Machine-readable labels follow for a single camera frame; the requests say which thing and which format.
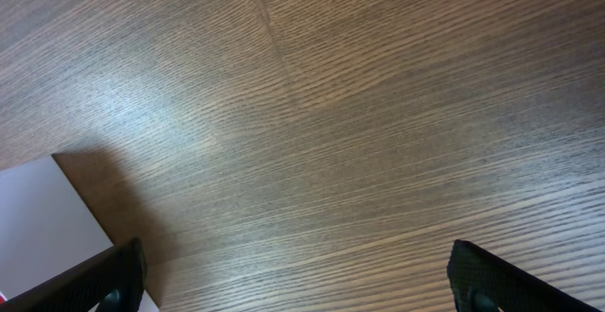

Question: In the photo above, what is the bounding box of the pink white open box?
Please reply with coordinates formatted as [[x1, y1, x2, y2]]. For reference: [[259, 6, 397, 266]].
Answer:
[[1, 156, 159, 312]]

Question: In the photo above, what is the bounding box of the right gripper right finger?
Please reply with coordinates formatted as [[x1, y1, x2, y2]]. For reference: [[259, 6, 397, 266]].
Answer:
[[447, 239, 599, 312]]

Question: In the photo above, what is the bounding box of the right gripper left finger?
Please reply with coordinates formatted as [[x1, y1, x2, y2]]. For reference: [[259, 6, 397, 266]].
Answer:
[[1, 238, 147, 312]]

